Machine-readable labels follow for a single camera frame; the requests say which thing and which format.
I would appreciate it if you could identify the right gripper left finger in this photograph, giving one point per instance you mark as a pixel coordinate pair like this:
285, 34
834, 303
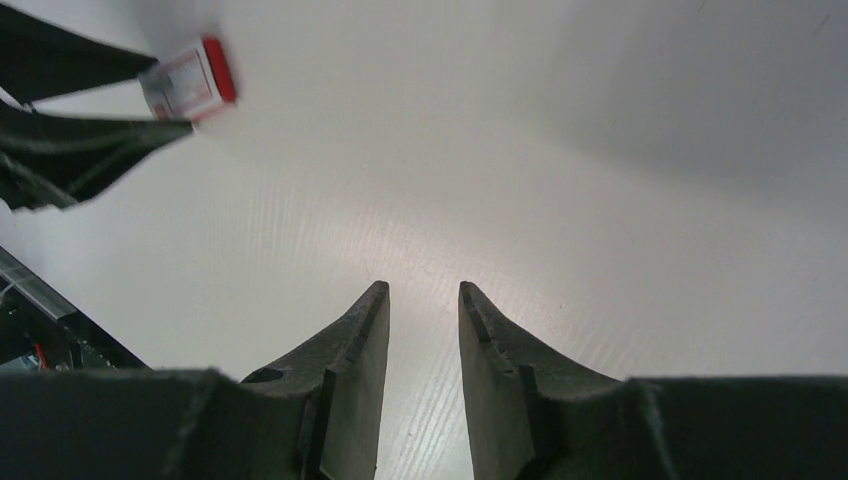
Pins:
314, 413

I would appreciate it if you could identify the red white staple box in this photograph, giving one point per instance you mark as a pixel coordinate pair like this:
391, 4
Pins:
192, 83

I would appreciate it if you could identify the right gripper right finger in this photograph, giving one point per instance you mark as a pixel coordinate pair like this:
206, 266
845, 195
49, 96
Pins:
533, 413

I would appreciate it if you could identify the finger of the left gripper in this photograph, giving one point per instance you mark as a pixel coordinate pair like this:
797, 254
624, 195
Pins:
40, 60
63, 161

